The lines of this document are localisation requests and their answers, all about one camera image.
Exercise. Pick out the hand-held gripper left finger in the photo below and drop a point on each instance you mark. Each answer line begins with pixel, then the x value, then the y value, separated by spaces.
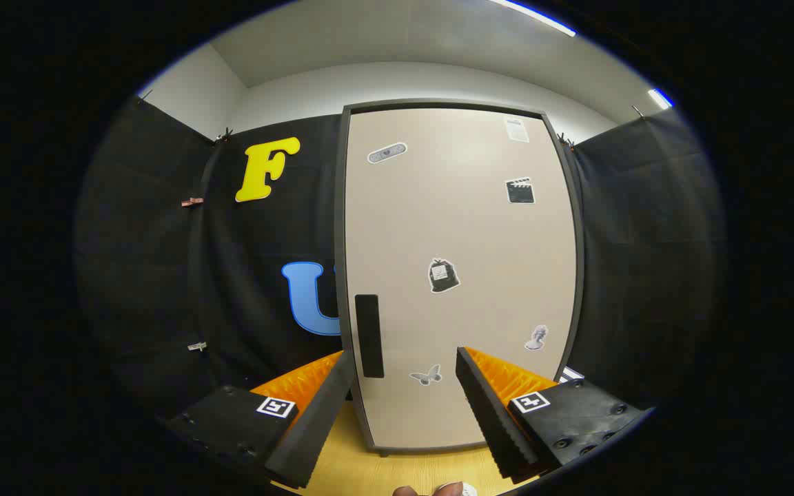
pixel 314 434

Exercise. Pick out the grey shoe cabinet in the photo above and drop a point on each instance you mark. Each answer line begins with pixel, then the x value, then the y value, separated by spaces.
pixel 340 241

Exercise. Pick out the short ceiling light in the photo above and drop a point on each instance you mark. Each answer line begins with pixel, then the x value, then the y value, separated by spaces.
pixel 660 98

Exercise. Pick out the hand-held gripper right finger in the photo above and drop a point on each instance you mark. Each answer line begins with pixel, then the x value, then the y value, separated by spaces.
pixel 490 420

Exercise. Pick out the black backdrop cloth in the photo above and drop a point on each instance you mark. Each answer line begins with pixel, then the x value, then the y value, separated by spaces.
pixel 163 275

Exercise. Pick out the brown cloth clip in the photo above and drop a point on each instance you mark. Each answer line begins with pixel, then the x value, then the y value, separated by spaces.
pixel 192 202

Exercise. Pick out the black cloth clip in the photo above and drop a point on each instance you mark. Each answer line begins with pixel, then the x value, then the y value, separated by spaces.
pixel 225 135
pixel 565 140

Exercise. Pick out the silver cloth clip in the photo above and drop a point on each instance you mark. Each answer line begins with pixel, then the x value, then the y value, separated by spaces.
pixel 197 346

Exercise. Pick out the long ceiling light strip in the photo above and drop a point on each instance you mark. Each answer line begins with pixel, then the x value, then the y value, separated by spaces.
pixel 535 16

